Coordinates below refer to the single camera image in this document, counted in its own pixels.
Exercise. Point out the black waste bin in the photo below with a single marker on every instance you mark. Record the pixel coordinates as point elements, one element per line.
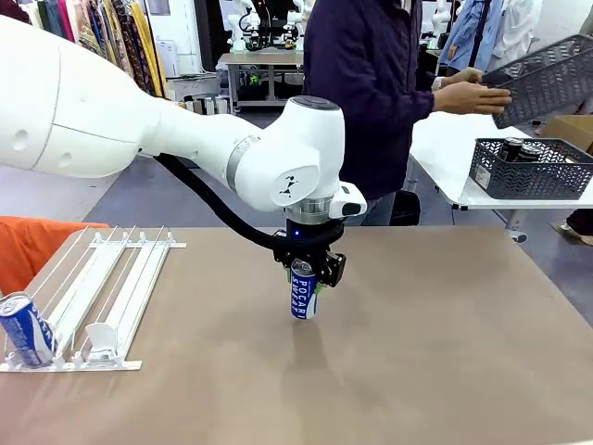
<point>407,208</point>

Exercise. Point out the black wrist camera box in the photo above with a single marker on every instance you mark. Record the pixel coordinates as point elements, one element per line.
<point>337,270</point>

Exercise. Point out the white dispenser pusher paddle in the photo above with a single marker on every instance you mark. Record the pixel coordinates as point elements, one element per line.
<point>102,340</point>

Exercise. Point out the rack of colourful garments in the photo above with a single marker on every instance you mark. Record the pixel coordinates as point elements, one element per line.
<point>134,41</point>

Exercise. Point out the blue Pocari Sweat can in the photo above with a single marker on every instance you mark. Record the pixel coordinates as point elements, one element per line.
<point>303,292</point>
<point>30,329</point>

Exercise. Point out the bystander's foot and shoe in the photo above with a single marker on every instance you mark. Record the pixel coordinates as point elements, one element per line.
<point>579,227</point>

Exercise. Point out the person in navy jacket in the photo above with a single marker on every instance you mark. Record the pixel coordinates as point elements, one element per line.
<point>361,92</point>

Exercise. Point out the white table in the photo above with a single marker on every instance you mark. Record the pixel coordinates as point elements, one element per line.
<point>445,153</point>

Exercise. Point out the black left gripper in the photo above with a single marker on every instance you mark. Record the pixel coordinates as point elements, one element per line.
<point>306,245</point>

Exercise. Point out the white wristwatch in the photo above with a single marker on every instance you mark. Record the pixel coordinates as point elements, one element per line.
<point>438,83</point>

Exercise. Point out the person's right forearm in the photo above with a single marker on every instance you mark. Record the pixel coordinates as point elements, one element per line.
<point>407,104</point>

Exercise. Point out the cardboard box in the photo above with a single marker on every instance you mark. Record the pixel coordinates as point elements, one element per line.
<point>570,132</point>

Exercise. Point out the black stand pole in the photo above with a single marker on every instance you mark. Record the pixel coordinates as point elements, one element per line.
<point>479,32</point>

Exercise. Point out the orange chair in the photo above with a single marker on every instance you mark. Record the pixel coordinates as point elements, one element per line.
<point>32,250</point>

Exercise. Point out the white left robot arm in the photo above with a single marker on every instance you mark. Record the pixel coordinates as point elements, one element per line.
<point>139,120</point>

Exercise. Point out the white box appliance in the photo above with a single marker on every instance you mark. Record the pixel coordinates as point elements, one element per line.
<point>167,58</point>

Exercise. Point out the background robot workstation table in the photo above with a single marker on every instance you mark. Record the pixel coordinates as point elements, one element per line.
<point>264,69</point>

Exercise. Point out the person's left hand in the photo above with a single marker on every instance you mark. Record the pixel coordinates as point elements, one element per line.
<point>465,75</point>

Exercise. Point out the grey plastic woven-pattern basket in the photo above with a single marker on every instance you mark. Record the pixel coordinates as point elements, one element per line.
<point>533,178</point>
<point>546,79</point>

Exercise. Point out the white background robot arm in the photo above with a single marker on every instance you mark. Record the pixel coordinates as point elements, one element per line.
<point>442,16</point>

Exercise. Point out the grey storage bin with boards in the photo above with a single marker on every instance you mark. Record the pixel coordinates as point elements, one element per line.
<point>206,104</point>

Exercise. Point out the person's right hand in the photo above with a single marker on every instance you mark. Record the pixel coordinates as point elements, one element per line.
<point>472,98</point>

